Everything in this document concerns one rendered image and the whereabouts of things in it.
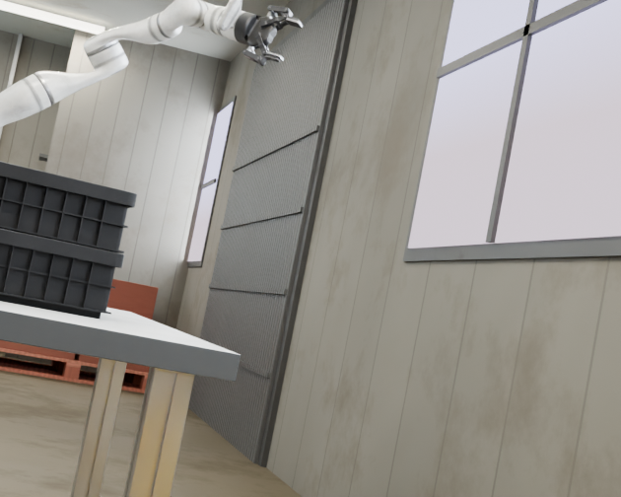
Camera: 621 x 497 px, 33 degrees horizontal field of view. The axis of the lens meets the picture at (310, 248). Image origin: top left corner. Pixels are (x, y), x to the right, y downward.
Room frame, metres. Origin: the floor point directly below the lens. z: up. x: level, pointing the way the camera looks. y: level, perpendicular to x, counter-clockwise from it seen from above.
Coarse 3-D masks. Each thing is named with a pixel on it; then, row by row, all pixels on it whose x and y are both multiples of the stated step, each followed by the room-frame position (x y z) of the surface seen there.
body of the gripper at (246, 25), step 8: (240, 16) 2.41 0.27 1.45; (248, 16) 2.40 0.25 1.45; (256, 16) 2.42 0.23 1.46; (240, 24) 2.40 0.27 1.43; (248, 24) 2.40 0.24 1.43; (256, 24) 2.41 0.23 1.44; (272, 24) 2.39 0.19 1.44; (240, 32) 2.40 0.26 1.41; (248, 32) 2.41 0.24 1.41; (264, 32) 2.39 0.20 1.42; (272, 32) 2.39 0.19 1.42; (240, 40) 2.43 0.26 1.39; (248, 40) 2.41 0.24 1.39; (264, 40) 2.39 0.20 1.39; (256, 48) 2.41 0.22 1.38
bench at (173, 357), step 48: (0, 336) 1.40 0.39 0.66; (48, 336) 1.42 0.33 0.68; (96, 336) 1.44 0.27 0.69; (144, 336) 1.45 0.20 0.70; (192, 336) 1.87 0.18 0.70; (96, 384) 2.40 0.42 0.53; (192, 384) 1.53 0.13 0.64; (96, 432) 2.40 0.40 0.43; (144, 432) 1.51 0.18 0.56; (96, 480) 2.41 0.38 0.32; (144, 480) 1.51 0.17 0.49
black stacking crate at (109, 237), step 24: (0, 192) 1.74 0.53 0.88; (24, 192) 1.75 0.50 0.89; (48, 192) 1.77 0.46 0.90; (72, 192) 1.79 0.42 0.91; (0, 216) 1.74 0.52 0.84; (24, 216) 1.76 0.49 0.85; (48, 216) 1.77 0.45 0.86; (72, 216) 1.79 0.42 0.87; (96, 216) 1.81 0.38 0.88; (120, 216) 1.83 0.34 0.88; (72, 240) 1.79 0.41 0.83; (96, 240) 1.81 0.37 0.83; (120, 240) 1.83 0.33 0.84
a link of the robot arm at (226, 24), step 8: (232, 0) 2.38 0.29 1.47; (240, 0) 2.39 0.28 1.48; (232, 8) 2.38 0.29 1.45; (240, 8) 2.40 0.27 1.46; (224, 16) 2.38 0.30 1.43; (232, 16) 2.39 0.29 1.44; (224, 24) 2.38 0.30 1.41; (232, 24) 2.40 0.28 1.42; (224, 32) 2.44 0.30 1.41; (232, 32) 2.42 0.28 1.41
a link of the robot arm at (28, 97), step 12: (24, 84) 2.61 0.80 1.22; (36, 84) 2.61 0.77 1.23; (0, 96) 2.62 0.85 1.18; (12, 96) 2.61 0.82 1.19; (24, 96) 2.61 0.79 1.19; (36, 96) 2.61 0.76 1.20; (0, 108) 2.62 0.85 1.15; (12, 108) 2.62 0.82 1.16; (24, 108) 2.62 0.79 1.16; (36, 108) 2.64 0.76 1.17; (0, 120) 2.64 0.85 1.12; (12, 120) 2.65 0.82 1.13
